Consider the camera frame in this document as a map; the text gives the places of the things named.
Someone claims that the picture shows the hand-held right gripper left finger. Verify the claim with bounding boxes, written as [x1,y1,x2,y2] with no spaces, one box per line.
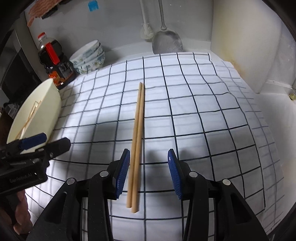
[26,148,131,241]

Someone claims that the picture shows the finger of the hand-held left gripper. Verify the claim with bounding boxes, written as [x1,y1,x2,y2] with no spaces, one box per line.
[36,137,71,161]
[6,133,48,151]

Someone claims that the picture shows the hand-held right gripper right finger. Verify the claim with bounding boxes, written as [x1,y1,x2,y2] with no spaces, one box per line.
[167,148,270,241]

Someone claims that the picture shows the cream plastic basin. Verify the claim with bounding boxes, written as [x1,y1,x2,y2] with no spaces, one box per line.
[6,78,62,154]

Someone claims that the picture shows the wooden chopstick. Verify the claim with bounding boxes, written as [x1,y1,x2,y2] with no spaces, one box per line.
[126,82,142,208]
[131,83,145,214]

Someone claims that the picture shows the person's left hand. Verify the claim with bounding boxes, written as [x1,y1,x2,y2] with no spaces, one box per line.
[13,187,33,235]

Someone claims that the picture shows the metal cooking pot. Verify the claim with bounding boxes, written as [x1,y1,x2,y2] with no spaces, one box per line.
[0,102,16,144]

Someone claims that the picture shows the white checked cloth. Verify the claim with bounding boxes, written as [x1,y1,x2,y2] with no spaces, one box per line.
[24,52,285,239]

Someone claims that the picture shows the black range hood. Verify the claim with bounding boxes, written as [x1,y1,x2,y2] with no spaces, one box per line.
[0,23,42,98]

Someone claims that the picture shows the white blue patterned bowl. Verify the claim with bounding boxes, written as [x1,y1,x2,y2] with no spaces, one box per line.
[74,53,105,75]
[72,46,104,67]
[69,40,101,62]

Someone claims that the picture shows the dark soy sauce bottle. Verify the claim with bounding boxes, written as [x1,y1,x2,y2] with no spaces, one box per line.
[37,32,76,90]

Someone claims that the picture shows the metal spatula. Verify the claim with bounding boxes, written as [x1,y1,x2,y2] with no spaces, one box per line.
[151,0,184,54]

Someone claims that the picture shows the pink striped cloth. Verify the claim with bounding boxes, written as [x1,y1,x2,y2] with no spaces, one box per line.
[26,0,63,27]

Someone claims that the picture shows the white dish brush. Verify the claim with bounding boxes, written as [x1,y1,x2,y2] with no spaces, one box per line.
[139,0,154,42]

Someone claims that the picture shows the white cutting board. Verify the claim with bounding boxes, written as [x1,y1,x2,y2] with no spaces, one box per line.
[211,0,282,93]

